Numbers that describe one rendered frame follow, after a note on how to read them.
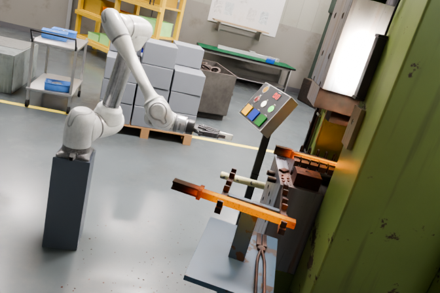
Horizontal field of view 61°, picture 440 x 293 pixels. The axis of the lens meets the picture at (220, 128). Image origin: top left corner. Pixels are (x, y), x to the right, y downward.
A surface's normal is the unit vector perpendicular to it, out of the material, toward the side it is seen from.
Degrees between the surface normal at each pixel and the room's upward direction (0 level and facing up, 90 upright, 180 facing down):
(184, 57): 90
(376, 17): 90
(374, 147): 90
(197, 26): 90
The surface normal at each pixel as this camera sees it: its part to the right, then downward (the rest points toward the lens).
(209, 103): 0.30, 0.36
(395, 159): -0.07, 0.29
